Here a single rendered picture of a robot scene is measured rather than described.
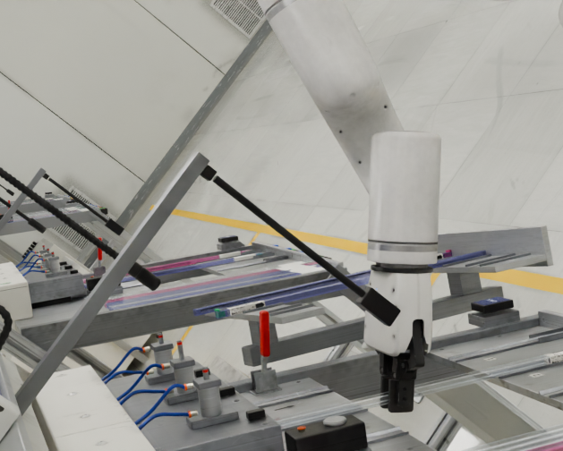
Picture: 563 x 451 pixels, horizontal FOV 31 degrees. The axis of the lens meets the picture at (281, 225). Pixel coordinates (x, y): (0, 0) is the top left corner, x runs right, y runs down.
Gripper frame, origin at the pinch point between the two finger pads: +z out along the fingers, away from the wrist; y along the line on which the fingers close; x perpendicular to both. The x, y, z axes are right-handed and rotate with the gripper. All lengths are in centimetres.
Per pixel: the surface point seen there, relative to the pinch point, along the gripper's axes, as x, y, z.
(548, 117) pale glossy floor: 152, -201, -50
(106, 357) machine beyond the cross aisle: 36, -451, 78
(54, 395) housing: -40.1, -6.6, 0.0
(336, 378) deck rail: -0.3, -19.0, 2.1
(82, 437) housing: -39.5, 13.0, -0.1
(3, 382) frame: -48, 25, -8
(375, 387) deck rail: 5.7, -19.0, 3.4
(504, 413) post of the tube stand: 40, -40, 14
